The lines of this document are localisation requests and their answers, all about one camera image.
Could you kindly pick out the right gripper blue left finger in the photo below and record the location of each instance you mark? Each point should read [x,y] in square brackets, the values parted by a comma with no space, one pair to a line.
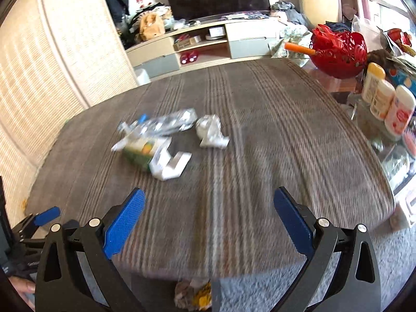
[120,221]

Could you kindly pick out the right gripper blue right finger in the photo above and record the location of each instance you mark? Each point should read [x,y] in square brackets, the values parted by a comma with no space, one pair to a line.
[296,220]

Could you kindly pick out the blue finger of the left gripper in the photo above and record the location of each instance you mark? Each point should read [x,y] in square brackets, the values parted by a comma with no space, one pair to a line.
[47,216]

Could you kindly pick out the green white carton box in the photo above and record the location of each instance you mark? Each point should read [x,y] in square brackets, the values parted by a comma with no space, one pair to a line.
[151,154]

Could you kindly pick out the white tissue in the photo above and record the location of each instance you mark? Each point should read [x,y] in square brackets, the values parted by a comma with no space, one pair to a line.
[184,295]
[209,131]

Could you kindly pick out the crushed clear plastic bottle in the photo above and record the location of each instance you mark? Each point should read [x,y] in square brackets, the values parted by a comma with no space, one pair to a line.
[164,125]

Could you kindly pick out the yellow snack bag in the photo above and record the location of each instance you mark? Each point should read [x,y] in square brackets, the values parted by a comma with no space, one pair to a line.
[202,299]

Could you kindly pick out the left human hand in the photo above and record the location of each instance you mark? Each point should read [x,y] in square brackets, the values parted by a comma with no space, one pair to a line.
[24,287]

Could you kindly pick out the grey plaid tablecloth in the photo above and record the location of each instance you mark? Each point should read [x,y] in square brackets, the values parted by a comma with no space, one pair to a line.
[218,219]

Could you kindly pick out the pink label white bottle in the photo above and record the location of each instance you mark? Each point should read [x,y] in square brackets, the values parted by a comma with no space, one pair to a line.
[400,112]

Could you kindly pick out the white cream middle bottle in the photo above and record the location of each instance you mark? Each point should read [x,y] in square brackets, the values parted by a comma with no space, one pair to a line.
[382,99]

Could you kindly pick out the bamboo folding screen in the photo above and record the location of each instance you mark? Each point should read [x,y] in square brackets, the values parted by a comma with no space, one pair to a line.
[58,58]

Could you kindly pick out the yellow cap lotion bottle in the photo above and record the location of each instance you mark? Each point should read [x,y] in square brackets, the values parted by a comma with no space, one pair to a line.
[375,73]

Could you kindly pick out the red plastic basket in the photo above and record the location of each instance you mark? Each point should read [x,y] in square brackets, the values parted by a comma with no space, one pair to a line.
[341,55]

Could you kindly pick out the orange carrot toy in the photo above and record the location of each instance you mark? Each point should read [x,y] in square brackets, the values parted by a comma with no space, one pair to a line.
[299,49]

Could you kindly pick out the beige tv cabinet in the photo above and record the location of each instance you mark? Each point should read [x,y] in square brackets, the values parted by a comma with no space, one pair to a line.
[204,46]

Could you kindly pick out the brown plush toy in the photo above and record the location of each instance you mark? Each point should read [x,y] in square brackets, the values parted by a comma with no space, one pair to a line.
[151,26]

